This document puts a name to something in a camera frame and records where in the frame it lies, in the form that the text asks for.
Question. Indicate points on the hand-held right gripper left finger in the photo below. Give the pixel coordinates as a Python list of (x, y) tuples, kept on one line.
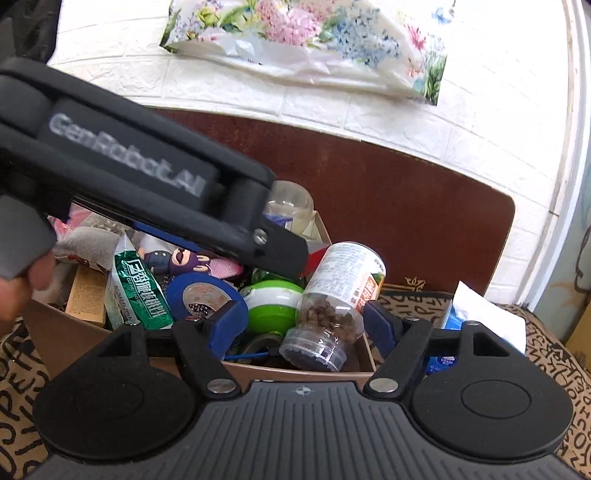
[(227, 323)]

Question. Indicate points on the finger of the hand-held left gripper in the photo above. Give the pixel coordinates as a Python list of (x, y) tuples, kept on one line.
[(281, 249)]

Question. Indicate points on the letter print blanket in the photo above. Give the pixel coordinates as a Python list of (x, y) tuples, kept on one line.
[(549, 360)]

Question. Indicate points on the floral plastic bag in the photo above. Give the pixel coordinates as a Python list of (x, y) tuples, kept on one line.
[(300, 41)]

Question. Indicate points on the purple figure toy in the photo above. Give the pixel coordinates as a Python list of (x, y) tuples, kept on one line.
[(178, 263)]

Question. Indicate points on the white blue tissue pack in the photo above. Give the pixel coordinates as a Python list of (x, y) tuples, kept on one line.
[(485, 314)]

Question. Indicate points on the green foil packet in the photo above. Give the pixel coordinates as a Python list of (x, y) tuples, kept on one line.
[(138, 290)]

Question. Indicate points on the plain cardboard carton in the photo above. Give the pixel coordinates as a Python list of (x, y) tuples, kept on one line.
[(581, 332)]

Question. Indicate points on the person's left hand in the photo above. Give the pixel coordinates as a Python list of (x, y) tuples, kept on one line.
[(18, 295)]

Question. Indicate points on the dark brown wooden board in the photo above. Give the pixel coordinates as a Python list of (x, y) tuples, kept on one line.
[(392, 184)]

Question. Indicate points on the green white ball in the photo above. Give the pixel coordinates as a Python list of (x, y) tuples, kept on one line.
[(272, 309)]

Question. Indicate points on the brown cardboard box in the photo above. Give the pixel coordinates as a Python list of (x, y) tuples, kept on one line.
[(231, 367)]

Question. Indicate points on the brown pellet pill bottle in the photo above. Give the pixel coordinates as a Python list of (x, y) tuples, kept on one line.
[(332, 304)]

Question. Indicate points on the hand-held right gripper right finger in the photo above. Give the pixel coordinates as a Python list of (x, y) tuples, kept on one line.
[(379, 325)]

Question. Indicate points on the clear plastic jar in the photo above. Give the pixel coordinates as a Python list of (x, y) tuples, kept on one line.
[(291, 203)]

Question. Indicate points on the blue tape roll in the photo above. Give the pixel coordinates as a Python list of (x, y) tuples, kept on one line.
[(194, 288)]

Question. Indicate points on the tan small box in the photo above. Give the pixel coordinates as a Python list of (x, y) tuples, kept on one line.
[(85, 295)]

